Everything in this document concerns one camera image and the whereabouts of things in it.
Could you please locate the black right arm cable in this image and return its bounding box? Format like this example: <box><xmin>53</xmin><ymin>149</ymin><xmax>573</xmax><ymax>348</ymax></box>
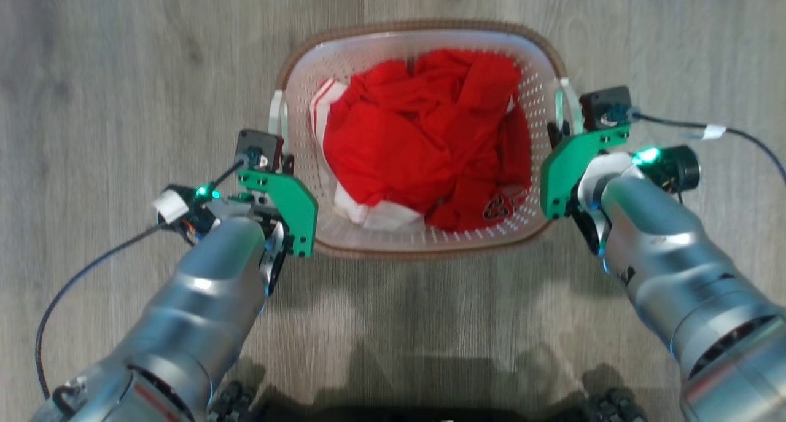
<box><xmin>632</xmin><ymin>111</ymin><xmax>786</xmax><ymax>186</ymax></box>

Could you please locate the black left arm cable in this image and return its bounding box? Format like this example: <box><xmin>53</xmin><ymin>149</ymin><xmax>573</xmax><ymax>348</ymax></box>
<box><xmin>34</xmin><ymin>159</ymin><xmax>247</xmax><ymax>401</ymax></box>

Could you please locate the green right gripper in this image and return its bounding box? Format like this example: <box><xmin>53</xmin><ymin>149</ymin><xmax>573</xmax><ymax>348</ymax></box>
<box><xmin>540</xmin><ymin>122</ymin><xmax>632</xmax><ymax>257</ymax></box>

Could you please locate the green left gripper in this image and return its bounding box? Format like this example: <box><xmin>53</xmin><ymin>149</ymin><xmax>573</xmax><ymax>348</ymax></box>
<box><xmin>236</xmin><ymin>154</ymin><xmax>319</xmax><ymax>296</ymax></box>

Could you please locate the red and white garment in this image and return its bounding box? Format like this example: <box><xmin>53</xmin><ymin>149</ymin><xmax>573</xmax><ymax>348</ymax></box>
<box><xmin>309</xmin><ymin>49</ymin><xmax>533</xmax><ymax>233</ymax></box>

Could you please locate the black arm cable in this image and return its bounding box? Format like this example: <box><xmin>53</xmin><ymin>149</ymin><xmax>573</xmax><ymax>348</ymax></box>
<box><xmin>34</xmin><ymin>159</ymin><xmax>247</xmax><ymax>401</ymax></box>
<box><xmin>632</xmin><ymin>111</ymin><xmax>786</xmax><ymax>186</ymax></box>

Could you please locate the white plastic laundry basket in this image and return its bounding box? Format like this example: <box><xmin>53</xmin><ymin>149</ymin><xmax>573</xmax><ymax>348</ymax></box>
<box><xmin>268</xmin><ymin>20</ymin><xmax>585</xmax><ymax>260</ymax></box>

